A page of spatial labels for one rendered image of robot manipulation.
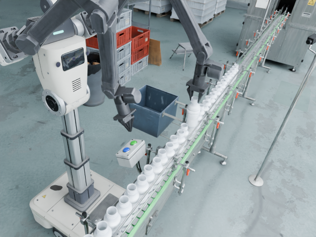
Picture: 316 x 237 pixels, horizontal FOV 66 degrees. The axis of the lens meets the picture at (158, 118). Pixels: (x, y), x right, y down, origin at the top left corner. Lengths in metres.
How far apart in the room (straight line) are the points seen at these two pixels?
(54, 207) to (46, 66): 1.16
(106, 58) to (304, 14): 4.91
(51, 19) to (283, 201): 2.48
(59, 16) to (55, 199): 1.53
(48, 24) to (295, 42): 5.12
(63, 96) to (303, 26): 4.91
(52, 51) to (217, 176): 2.03
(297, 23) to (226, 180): 3.73
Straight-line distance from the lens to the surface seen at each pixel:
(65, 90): 1.30
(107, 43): 0.84
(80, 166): 1.71
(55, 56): 1.21
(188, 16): 1.10
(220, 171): 2.73
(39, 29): 0.96
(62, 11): 0.84
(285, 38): 5.63
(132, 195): 0.97
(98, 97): 3.41
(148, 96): 2.09
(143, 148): 1.21
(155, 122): 1.76
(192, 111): 1.24
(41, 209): 2.09
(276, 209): 2.66
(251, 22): 5.66
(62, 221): 1.99
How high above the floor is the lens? 1.92
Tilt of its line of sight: 36 degrees down
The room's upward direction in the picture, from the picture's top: 6 degrees clockwise
